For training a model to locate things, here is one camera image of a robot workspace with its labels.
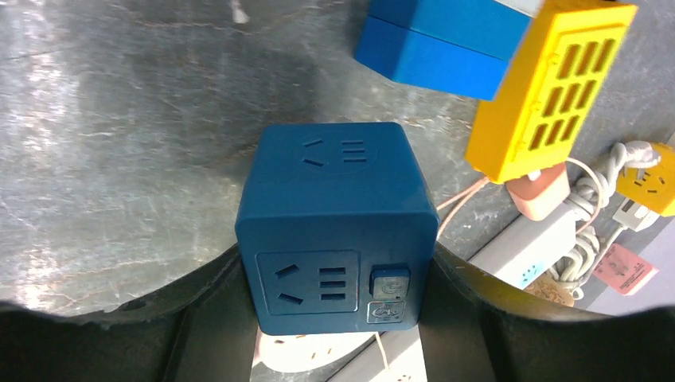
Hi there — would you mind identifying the white coiled power cord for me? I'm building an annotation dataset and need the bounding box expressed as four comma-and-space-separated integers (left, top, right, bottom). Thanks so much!
548, 140, 663, 288

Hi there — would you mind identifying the blue green stacked block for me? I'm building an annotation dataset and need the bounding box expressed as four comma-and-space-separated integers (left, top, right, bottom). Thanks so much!
354, 0, 543, 100

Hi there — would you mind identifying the wooden tan cube adapter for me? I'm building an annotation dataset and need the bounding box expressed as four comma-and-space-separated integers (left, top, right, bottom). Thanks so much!
524, 273, 575, 307

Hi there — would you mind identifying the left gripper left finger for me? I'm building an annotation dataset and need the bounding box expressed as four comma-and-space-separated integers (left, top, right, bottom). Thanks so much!
1, 248, 258, 381

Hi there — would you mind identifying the blue cube adapter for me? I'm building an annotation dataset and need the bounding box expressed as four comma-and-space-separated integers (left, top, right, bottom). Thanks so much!
235, 122, 439, 336

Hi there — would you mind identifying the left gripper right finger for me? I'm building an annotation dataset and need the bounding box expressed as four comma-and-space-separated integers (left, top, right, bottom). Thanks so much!
419, 246, 674, 381

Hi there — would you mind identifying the pink round socket with cable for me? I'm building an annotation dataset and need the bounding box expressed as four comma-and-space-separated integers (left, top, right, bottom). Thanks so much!
252, 330, 375, 372

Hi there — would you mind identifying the pink cube socket adapter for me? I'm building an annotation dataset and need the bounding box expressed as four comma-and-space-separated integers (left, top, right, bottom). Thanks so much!
593, 244, 659, 296

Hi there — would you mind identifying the yellow cube socket adapter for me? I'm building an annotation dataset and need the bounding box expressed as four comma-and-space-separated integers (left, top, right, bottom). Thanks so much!
617, 143, 674, 217

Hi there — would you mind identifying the large white power strip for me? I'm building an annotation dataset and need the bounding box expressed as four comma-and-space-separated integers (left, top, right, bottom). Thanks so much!
331, 204, 576, 381

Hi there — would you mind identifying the small white USB power strip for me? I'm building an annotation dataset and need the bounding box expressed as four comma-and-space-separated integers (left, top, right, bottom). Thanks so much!
613, 198, 660, 232

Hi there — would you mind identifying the yellow grid block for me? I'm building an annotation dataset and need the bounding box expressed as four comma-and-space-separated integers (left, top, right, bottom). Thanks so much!
465, 1, 638, 184

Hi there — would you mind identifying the pink USB charger plug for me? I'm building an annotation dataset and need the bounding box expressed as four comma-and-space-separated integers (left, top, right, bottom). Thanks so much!
505, 163, 570, 221

